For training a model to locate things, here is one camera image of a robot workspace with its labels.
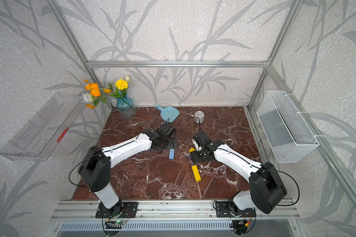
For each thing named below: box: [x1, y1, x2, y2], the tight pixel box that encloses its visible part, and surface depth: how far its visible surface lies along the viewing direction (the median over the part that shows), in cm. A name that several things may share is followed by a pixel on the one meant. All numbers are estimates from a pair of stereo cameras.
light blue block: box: [168, 148, 175, 160], surface depth 95 cm
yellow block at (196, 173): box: [191, 164, 202, 182], surface depth 87 cm
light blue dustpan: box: [154, 104, 180, 123], surface depth 118 cm
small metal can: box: [193, 110, 205, 124], surface depth 110 cm
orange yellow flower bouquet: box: [81, 75, 131, 110], surface depth 93 cm
